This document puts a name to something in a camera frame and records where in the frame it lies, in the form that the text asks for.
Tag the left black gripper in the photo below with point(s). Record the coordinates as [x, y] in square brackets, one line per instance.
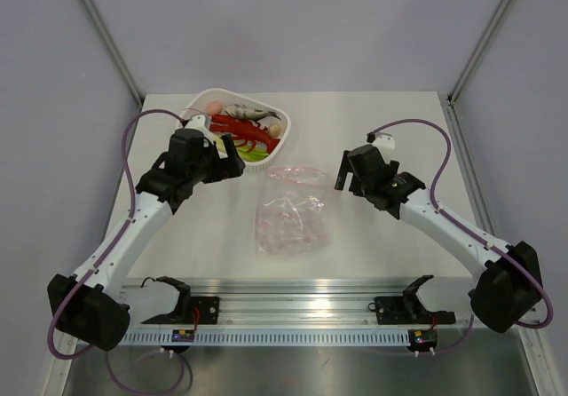
[234, 165]

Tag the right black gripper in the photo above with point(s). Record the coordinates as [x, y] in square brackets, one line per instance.
[346, 168]

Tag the red toy lobster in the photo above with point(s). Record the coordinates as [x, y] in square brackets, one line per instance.
[251, 136]

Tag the white plastic basket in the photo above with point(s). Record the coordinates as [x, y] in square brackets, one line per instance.
[199, 103]

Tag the clear zip top bag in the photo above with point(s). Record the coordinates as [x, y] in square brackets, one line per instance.
[292, 211]

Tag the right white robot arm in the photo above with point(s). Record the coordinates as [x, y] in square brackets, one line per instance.
[507, 278]

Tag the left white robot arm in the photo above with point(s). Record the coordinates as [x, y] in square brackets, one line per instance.
[85, 304]

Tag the green toy leek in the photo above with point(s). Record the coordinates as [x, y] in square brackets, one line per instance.
[253, 155]

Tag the grey toy fish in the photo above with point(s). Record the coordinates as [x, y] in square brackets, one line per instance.
[241, 112]

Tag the pink toy egg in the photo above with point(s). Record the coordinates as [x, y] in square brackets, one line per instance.
[214, 108]

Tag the left small circuit board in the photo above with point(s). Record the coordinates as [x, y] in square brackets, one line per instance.
[183, 335]

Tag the small circuit board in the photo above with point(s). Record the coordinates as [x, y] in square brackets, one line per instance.
[183, 335]
[423, 340]

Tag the right small circuit board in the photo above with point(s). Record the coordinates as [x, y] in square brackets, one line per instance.
[423, 340]

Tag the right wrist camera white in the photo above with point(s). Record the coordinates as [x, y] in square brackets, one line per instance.
[381, 140]

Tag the aluminium mounting rail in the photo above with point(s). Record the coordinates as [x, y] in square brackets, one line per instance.
[296, 303]

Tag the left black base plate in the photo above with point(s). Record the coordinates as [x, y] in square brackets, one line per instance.
[200, 310]

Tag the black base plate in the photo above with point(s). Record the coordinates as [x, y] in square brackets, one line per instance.
[400, 310]
[200, 310]

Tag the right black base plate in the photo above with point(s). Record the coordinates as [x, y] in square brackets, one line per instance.
[400, 310]

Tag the left aluminium frame post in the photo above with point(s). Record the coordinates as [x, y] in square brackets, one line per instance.
[99, 26]

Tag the aluminium frame post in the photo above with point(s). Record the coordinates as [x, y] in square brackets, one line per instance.
[99, 26]
[489, 32]

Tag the white slotted cable duct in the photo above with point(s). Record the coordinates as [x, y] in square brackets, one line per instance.
[273, 337]

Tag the right aluminium frame post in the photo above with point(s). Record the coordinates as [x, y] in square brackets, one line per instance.
[489, 32]

